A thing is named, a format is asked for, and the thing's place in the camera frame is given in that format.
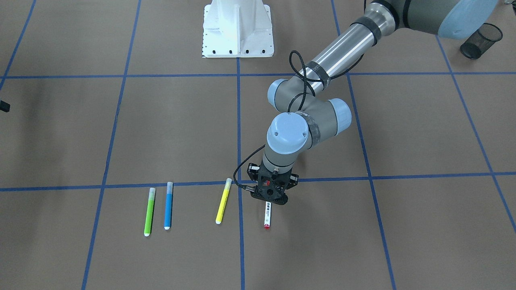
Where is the red white whiteboard marker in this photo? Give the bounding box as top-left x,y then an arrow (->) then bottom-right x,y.
264,202 -> 272,230

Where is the green highlighter pen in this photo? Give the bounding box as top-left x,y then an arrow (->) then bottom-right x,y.
144,187 -> 156,237

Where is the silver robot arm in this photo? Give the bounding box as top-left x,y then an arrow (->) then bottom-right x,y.
236,0 -> 497,205

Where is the white camera stand pillar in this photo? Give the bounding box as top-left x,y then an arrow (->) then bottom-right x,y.
202,0 -> 275,58

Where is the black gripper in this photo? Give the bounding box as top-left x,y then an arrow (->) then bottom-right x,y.
247,163 -> 299,205

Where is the yellow highlighter pen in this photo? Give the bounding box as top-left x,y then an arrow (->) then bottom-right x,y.
215,178 -> 233,225

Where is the blue highlighter pen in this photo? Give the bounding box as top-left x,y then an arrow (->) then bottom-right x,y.
163,182 -> 174,230

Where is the near black mesh cup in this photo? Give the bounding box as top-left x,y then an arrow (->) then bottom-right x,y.
459,23 -> 503,60

